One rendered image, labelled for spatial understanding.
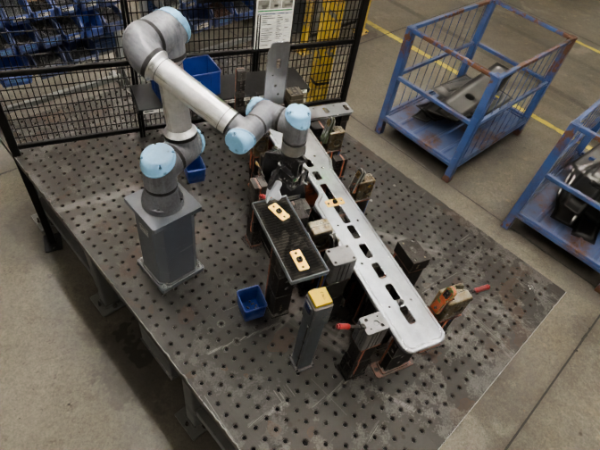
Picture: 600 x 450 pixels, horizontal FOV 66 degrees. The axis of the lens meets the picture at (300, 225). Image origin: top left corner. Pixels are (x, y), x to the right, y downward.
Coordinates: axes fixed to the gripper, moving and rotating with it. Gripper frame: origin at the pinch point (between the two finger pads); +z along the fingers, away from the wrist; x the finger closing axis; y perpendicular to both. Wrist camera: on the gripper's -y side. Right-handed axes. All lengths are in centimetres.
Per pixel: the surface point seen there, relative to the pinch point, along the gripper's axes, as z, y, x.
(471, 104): 76, -44, 246
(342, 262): 14.8, 27.9, 6.1
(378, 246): 25.8, 26.7, 31.1
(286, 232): 9.8, 8.9, -4.4
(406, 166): 126, -54, 199
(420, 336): 26, 62, 13
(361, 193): 28, 1, 50
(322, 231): 17.9, 11.9, 12.6
